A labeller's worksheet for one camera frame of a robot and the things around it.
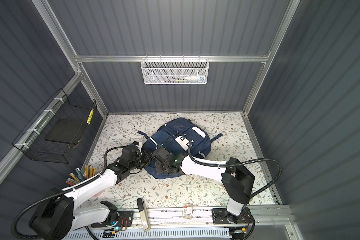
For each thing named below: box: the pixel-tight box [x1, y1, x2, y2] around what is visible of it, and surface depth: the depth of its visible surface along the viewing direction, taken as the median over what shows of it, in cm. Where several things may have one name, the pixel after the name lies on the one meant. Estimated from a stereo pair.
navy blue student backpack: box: [137, 117, 223, 180], surface depth 93 cm
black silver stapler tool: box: [136, 197, 151, 232], surface depth 74 cm
